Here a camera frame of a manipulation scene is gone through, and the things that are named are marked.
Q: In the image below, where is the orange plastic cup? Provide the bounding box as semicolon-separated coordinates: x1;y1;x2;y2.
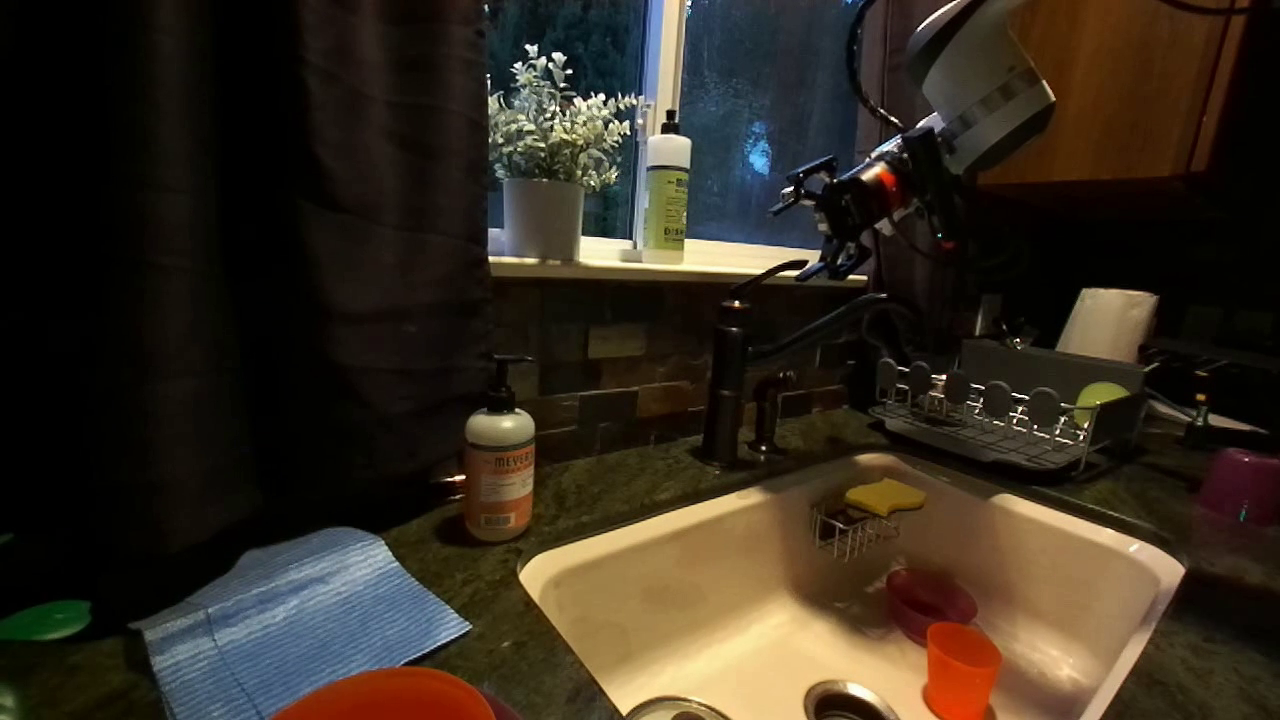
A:
922;625;999;720

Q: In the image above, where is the white kitchen sink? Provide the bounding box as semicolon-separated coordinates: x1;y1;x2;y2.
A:
521;453;1183;720

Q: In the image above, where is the dark curtain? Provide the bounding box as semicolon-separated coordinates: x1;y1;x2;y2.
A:
0;0;483;557

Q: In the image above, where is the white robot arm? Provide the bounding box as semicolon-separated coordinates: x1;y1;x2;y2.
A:
773;0;1056;279

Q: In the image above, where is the dark bronze faucet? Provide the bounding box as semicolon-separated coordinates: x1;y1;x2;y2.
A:
695;260;886;464

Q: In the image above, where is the white potted plant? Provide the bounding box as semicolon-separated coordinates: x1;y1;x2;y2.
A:
489;44;634;265

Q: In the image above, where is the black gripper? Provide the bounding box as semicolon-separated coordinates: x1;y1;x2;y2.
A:
773;133;955;279

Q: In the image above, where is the purple cup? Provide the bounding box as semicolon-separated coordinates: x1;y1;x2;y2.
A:
1197;447;1280;527

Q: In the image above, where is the grey dish drying rack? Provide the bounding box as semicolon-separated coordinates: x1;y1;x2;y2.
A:
872;339;1149;471

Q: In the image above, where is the green labelled soap bottle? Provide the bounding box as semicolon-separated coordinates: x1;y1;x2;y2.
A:
634;106;693;260

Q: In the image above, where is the green item in rack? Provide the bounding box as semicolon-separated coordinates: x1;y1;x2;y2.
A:
1072;379;1130;413

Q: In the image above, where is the blue dish cloth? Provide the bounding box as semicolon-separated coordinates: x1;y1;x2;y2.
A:
137;527;468;720

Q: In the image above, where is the pink plastic cup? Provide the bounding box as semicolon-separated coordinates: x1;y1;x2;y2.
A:
886;566;977;642

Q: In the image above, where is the orange bowl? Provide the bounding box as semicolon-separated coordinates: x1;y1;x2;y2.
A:
277;666;496;720

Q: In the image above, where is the orange hand soap dispenser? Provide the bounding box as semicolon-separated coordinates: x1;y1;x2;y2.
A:
465;351;534;543

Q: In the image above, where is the green lid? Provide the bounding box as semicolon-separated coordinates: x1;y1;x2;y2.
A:
0;601;93;642

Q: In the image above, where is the yellow sponge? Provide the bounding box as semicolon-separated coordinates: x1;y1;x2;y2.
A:
844;478;922;515

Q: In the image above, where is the white paper towel roll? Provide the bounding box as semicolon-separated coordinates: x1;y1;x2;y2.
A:
1056;288;1160;363

